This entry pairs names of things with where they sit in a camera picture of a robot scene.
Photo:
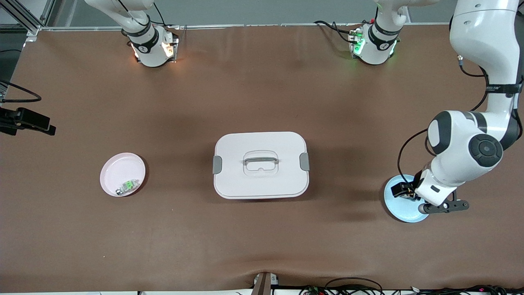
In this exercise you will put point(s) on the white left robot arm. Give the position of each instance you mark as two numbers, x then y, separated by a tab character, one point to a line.
458	139

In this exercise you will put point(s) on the grey box latch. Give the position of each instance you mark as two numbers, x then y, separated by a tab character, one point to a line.
304	161
217	164

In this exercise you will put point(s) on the white lidded storage box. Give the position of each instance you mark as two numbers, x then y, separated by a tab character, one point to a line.
262	184

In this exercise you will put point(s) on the light blue round plate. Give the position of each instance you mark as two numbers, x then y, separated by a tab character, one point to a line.
399	209

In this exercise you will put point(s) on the pink round plate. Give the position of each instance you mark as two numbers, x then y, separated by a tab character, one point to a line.
123	172

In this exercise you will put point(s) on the aluminium frame profile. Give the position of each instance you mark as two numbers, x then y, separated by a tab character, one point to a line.
30	29

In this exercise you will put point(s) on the brown camera mount post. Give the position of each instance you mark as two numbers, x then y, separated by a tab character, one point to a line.
262	284

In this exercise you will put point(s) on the silver table edge rail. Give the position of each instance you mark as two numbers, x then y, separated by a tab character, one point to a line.
245	26

